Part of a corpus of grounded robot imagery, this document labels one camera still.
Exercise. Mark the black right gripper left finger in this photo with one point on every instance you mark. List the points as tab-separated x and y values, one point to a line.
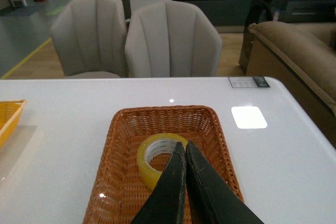
166	203

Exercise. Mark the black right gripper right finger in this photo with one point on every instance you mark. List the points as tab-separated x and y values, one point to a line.
210	198

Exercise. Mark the clear packing tape roll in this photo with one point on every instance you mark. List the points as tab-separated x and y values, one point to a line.
152	147

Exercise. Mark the brown wicker basket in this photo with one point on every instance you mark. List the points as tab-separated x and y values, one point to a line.
118	192

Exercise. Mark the yellow woven basket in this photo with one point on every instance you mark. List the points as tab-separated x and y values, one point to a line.
10	115

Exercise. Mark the white table label sticker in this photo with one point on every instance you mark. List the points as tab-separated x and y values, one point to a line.
248	82

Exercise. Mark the grey chair right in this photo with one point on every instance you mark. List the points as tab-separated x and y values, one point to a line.
172	39

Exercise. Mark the grey chair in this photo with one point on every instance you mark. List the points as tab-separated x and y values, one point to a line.
172	39
89	37

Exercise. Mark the tan sofa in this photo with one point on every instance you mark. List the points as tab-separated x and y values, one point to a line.
302	57

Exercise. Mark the grey chair left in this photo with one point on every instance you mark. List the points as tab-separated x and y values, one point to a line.
89	37

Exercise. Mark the black appliance cabinet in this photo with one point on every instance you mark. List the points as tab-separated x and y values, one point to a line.
287	11

